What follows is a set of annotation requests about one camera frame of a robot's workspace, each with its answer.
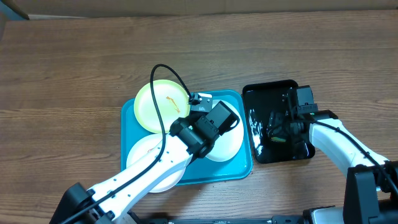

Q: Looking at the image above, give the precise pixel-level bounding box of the blue plastic tray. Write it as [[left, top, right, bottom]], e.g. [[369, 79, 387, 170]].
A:
[[121, 90, 253, 185]]

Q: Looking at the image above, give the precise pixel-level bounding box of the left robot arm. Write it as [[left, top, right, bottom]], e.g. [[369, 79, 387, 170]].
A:
[[50, 102, 240, 223]]

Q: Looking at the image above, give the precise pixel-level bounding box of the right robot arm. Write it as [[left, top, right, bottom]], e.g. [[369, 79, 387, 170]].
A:
[[267, 110, 397, 223]]

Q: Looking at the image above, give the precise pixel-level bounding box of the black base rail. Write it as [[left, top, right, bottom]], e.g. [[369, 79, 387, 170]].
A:
[[128, 212, 311, 224]]

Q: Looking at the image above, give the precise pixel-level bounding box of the yellow-green plate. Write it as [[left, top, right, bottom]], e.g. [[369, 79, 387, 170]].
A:
[[133, 79, 191, 134]]

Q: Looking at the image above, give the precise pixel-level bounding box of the white plate with grey rim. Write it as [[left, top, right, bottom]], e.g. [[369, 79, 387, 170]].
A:
[[206, 100, 244, 162]]

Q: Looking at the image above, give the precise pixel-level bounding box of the white plate with red smear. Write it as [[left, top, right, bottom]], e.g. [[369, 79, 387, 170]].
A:
[[126, 134, 185, 193]]

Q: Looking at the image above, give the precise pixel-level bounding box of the green and yellow sponge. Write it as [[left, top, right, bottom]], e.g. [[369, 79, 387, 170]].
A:
[[268, 133, 287, 143]]

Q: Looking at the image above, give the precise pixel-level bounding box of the black plastic tray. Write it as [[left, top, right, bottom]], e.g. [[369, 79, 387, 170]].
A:
[[243, 80, 315, 164]]

